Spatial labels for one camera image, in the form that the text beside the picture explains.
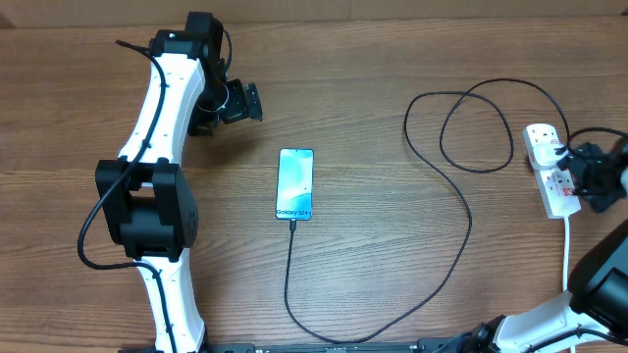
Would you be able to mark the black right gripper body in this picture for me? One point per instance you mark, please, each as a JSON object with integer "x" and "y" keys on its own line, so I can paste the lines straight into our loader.
{"x": 595, "y": 178}

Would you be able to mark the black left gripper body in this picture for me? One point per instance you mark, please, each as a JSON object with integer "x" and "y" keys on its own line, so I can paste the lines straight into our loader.
{"x": 239, "y": 102}

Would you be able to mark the Samsung Galaxy smartphone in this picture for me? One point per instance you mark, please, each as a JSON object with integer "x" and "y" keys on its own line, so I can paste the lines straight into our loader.
{"x": 294, "y": 200}

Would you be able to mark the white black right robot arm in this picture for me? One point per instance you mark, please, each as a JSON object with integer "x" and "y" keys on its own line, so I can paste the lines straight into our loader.
{"x": 593, "y": 306}

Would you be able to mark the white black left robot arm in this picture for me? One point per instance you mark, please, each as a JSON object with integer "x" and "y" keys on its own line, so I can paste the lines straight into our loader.
{"x": 148, "y": 205}

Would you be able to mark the white charger plug adapter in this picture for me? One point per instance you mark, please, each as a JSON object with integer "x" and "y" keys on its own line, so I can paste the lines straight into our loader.
{"x": 544, "y": 156}

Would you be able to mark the white power strip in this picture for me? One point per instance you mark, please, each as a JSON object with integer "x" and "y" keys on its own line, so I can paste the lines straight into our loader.
{"x": 556, "y": 186}

